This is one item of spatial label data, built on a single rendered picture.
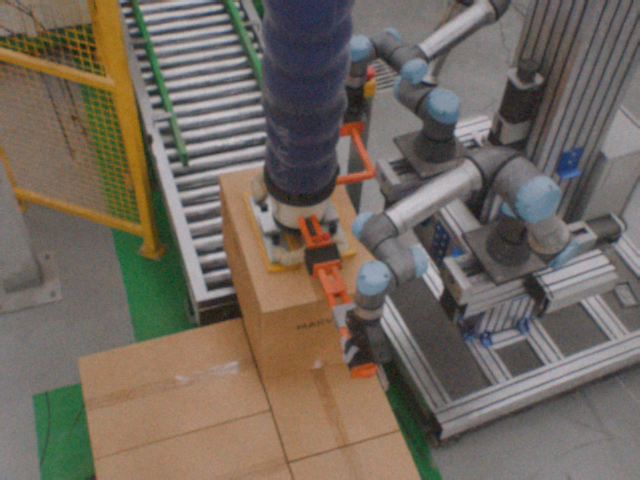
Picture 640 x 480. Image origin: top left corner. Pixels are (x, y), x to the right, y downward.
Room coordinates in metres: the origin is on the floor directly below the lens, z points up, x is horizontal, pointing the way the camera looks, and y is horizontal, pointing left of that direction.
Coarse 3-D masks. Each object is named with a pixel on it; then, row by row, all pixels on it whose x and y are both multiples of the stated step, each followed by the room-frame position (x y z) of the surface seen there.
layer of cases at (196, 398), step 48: (192, 336) 1.62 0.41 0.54; (240, 336) 1.63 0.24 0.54; (96, 384) 1.40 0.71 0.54; (144, 384) 1.41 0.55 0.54; (192, 384) 1.42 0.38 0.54; (240, 384) 1.43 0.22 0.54; (288, 384) 1.44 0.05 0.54; (336, 384) 1.45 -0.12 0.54; (96, 432) 1.22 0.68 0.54; (144, 432) 1.23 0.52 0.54; (192, 432) 1.24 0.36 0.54; (240, 432) 1.25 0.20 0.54; (288, 432) 1.26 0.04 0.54; (336, 432) 1.27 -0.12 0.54; (384, 432) 1.28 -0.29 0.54
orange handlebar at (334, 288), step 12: (360, 144) 1.97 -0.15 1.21; (360, 156) 1.93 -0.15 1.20; (372, 168) 1.87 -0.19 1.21; (348, 180) 1.81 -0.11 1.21; (360, 180) 1.82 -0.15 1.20; (300, 216) 1.64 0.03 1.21; (312, 216) 1.64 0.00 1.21; (312, 240) 1.55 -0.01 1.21; (324, 276) 1.42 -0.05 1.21; (336, 276) 1.42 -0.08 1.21; (324, 288) 1.37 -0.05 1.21; (336, 288) 1.37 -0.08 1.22; (348, 300) 1.34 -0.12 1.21; (348, 336) 1.22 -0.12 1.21; (360, 372) 1.11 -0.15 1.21; (372, 372) 1.11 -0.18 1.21
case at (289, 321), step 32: (224, 192) 1.85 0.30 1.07; (224, 224) 1.88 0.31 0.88; (256, 256) 1.58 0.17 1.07; (256, 288) 1.46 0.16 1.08; (288, 288) 1.47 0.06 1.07; (320, 288) 1.47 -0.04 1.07; (352, 288) 1.48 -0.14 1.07; (256, 320) 1.44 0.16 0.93; (288, 320) 1.40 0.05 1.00; (320, 320) 1.43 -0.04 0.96; (256, 352) 1.45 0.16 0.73; (288, 352) 1.40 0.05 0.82; (320, 352) 1.43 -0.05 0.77
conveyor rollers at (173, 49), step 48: (144, 0) 3.68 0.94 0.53; (192, 0) 3.69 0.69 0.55; (144, 48) 3.27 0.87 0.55; (192, 48) 3.31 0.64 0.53; (240, 48) 3.31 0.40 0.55; (192, 96) 2.95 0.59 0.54; (240, 96) 2.95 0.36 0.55; (192, 144) 2.61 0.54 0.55; (240, 144) 2.65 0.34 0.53; (192, 192) 2.32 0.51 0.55; (192, 240) 2.07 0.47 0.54
